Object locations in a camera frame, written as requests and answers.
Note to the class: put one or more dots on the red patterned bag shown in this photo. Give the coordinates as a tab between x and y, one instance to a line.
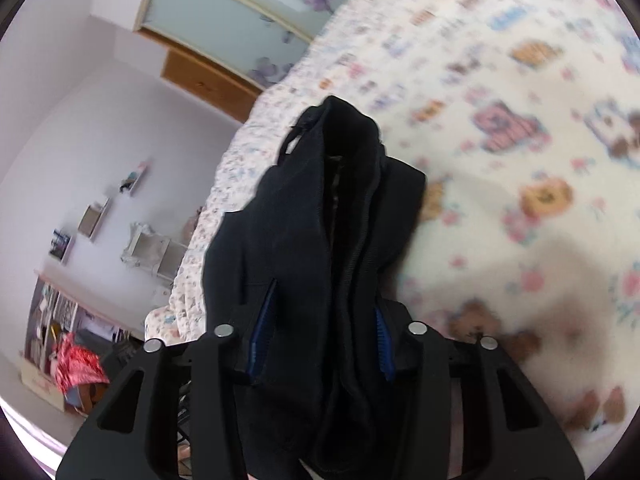
77	362

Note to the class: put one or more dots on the white ornate dresser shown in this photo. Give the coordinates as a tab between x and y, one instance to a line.
147	255

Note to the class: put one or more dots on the black pants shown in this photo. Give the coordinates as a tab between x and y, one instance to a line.
300	220

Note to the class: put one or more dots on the cardboard box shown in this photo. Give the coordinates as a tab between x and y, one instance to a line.
37	382

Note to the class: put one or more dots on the wooden door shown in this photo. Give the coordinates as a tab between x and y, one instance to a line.
210	85

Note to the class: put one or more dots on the frosted glass sliding wardrobe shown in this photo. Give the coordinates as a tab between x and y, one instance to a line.
210	15

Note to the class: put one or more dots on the bear printed blanket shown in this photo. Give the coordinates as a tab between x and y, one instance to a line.
500	160

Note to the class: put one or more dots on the brown plush toy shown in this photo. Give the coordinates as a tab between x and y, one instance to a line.
192	222

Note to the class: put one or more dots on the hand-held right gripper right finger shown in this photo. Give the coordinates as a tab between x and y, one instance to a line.
383	345

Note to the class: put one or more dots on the white wall shelf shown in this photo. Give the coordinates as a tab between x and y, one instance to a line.
94	220

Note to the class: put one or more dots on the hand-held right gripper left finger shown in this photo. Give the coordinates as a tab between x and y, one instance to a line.
260	332

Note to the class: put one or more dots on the cluttered shelf with red bag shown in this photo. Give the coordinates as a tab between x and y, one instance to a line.
75	310

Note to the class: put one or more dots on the small wall picture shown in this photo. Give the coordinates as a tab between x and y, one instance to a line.
61	246

